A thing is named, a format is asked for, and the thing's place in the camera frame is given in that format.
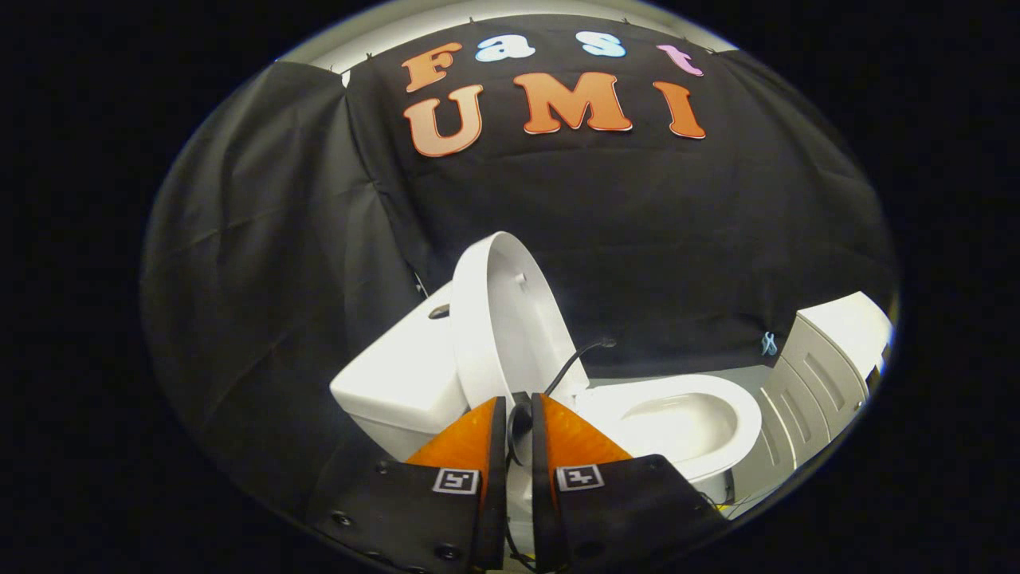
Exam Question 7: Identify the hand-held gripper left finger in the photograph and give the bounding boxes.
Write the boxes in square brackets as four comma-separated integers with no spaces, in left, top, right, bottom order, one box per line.
[307,396,509,573]

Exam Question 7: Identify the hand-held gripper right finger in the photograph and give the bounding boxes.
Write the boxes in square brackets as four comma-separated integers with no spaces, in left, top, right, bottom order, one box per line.
[531,393,728,573]

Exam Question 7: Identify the thin black cable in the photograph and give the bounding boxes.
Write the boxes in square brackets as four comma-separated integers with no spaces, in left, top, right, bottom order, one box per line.
[504,339,617,571]

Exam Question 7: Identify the white toilet lid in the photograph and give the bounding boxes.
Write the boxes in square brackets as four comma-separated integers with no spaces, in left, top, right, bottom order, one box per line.
[450,231,592,479]

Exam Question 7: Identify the white toilet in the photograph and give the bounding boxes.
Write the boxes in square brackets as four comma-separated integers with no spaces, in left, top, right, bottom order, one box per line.
[329,283,764,551]

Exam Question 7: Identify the white panelled cabinet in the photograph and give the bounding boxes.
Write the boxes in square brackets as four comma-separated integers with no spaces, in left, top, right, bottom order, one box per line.
[732,291,894,513]

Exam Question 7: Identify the black backdrop cloth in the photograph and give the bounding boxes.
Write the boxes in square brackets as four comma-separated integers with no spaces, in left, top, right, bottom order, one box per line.
[142,14,900,543]

